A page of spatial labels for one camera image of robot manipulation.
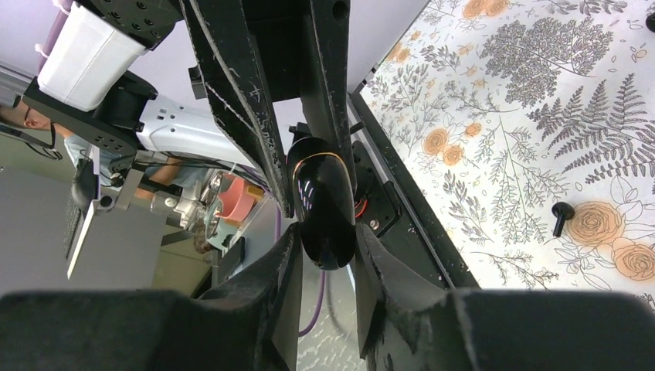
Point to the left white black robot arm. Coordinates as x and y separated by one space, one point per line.
134 117

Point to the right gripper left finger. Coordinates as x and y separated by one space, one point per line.
249 322

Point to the floral patterned table mat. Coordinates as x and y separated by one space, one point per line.
500 109

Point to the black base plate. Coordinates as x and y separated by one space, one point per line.
419 240

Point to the black earbud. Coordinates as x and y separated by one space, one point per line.
563 212

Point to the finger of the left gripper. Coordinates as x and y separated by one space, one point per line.
233 77
323 79

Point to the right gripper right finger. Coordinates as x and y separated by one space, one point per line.
407 323

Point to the black earbud charging case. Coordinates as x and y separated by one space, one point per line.
323 201

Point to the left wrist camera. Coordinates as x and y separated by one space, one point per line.
83 57

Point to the person behind workcell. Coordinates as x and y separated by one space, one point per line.
171 173

